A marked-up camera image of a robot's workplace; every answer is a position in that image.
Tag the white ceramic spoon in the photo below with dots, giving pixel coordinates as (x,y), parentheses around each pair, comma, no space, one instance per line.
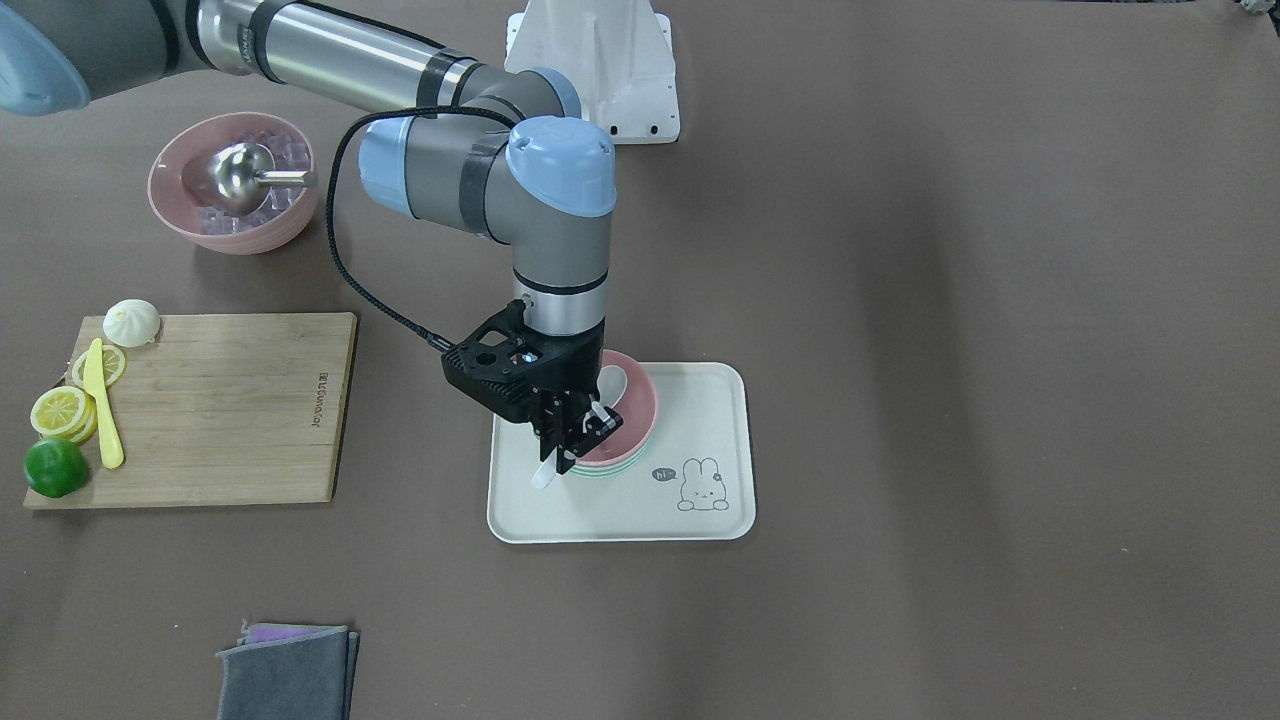
(612,384)

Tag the small pink bowl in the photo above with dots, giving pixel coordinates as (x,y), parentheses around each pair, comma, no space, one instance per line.
(638,407)

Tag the cream rabbit tray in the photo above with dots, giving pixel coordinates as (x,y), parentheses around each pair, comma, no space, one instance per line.
(695,482)

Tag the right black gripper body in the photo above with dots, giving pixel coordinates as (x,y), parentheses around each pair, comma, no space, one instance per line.
(577,364)

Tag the green bowl stack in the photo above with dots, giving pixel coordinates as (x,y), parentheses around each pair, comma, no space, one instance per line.
(581,469)

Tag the white steamed bun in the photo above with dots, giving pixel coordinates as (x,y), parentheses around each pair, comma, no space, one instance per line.
(131,323)

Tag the grey folded cloth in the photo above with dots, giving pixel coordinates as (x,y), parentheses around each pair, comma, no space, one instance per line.
(289,671)

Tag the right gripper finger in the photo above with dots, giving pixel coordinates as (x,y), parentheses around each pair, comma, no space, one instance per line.
(593,435)

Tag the lemon slice under knife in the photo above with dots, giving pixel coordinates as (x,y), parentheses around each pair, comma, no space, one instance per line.
(113,362)

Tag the yellow plastic knife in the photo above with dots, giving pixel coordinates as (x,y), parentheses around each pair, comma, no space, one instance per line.
(93,376)

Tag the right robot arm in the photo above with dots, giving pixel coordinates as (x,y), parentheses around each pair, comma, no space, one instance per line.
(445,138)

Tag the stacked lemon slices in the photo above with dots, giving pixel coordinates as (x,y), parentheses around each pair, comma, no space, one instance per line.
(65,412)

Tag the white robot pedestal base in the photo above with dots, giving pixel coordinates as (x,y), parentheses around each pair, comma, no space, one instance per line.
(618,55)

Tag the steel ice scoop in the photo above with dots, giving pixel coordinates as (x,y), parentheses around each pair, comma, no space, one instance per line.
(238,178)

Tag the bamboo cutting board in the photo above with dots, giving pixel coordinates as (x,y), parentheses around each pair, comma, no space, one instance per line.
(226,409)

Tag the green lime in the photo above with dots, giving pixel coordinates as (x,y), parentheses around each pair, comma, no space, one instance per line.
(55,467)

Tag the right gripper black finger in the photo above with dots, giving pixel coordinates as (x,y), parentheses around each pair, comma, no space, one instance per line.
(556,419)

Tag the large pink ice bowl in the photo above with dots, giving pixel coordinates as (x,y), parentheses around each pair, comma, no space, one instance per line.
(281,217)

